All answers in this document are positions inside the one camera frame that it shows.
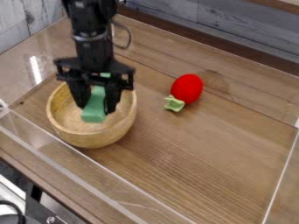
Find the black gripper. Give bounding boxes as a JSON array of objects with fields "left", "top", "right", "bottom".
[{"left": 54, "top": 57, "right": 137, "bottom": 114}]

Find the green rectangular block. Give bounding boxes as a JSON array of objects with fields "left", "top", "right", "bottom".
[{"left": 81, "top": 85, "right": 107, "bottom": 123}]

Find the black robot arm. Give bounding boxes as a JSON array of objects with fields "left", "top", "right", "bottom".
[{"left": 54, "top": 0, "right": 137, "bottom": 114}]

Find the light wooden bowl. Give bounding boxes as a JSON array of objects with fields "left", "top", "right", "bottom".
[{"left": 46, "top": 83, "right": 137, "bottom": 149}]

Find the red plush strawberry toy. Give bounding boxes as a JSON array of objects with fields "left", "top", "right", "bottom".
[{"left": 165, "top": 73, "right": 203, "bottom": 112}]

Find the black cable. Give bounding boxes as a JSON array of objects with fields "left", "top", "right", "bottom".
[{"left": 110, "top": 20, "right": 134, "bottom": 51}]

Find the clear acrylic enclosure wall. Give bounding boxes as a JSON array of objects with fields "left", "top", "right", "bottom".
[{"left": 0, "top": 100, "right": 195, "bottom": 224}]

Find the black metal table bracket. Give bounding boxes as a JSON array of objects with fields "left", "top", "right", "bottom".
[{"left": 25, "top": 185, "right": 67, "bottom": 224}]

